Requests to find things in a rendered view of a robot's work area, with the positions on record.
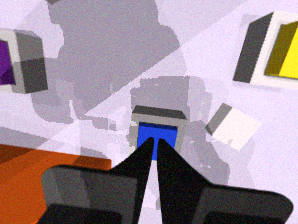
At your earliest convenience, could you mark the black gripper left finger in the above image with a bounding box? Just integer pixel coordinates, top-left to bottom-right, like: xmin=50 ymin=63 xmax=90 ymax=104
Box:
xmin=41 ymin=137 xmax=154 ymax=224

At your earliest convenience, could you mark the blue button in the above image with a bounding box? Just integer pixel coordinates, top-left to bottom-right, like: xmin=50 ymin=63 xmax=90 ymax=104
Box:
xmin=128 ymin=105 xmax=188 ymax=163

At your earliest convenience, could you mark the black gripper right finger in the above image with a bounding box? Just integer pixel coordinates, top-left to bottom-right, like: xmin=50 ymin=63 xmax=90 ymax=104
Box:
xmin=157 ymin=138 xmax=294 ymax=224

